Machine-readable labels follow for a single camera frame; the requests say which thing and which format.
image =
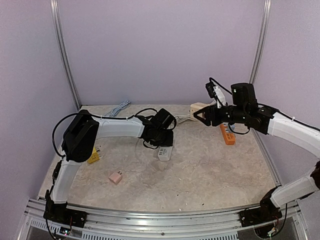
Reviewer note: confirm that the aluminium frame post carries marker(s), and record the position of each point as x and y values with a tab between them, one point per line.
261	40
54	6

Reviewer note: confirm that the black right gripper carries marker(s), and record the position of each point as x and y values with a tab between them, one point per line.
214	115

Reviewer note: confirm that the yellow cube socket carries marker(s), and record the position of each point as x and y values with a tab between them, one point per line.
95	156

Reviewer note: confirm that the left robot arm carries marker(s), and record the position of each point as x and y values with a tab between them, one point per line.
85	129

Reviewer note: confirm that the right aluminium frame post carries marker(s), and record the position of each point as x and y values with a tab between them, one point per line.
261	40

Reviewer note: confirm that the left aluminium frame post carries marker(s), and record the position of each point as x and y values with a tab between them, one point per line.
54	6

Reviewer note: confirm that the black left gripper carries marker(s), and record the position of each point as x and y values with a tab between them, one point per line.
170	141

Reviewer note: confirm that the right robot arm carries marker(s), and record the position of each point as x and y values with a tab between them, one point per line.
245	109

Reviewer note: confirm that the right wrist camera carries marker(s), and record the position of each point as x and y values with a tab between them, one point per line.
216	93

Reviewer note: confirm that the white power strip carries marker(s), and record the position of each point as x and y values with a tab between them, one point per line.
164	153

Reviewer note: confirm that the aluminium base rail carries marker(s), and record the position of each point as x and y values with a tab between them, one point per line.
110	224

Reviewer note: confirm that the orange power strip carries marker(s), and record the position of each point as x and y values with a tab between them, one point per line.
228	136

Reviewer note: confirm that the pink usb charger plug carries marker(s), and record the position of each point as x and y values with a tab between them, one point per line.
115	177

